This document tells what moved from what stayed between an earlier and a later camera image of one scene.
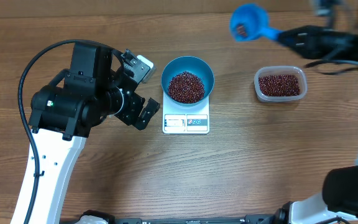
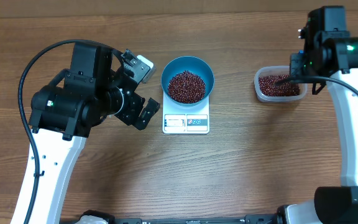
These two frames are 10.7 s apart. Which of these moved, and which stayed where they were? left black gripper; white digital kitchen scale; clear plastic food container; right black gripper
Moved: right black gripper
Stayed: left black gripper; white digital kitchen scale; clear plastic food container
